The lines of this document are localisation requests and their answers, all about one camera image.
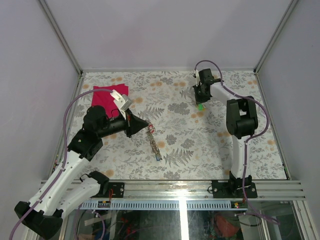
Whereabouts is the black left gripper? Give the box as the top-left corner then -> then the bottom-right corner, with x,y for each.
98,108 -> 150,139

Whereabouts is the green tagged key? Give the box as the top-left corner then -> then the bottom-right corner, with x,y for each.
197,103 -> 206,111

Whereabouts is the grey metal key organiser ring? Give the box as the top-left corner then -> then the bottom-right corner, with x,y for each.
146,123 -> 163,162

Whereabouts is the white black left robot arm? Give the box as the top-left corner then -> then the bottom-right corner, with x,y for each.
14,105 -> 149,240

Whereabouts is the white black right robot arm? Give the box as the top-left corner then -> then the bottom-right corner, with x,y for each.
193,68 -> 258,199

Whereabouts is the red folded cloth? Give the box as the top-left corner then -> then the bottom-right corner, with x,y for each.
91,83 -> 129,118

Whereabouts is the floral table mat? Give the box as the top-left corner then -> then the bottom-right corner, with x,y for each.
58,70 -> 288,181

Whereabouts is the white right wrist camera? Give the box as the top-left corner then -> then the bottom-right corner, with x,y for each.
193,70 -> 200,86

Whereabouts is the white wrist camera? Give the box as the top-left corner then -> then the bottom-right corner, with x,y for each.
193,70 -> 200,86
110,90 -> 133,120

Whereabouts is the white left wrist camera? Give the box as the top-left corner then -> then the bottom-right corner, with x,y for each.
110,90 -> 133,120

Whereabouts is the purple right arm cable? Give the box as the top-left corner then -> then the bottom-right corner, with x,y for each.
194,59 -> 281,226

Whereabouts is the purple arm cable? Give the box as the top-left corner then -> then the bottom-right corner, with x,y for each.
194,59 -> 281,226
9,89 -> 113,240

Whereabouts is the aluminium front rail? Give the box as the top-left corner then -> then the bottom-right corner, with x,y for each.
120,180 -> 306,201

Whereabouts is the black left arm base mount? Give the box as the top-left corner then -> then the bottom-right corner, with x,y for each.
96,182 -> 125,199

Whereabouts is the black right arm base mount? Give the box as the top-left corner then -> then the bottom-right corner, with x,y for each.
211,180 -> 258,199

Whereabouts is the white slotted cable duct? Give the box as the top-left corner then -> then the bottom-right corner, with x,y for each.
80,199 -> 247,211

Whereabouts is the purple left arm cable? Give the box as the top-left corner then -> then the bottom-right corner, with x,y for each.
9,89 -> 113,240

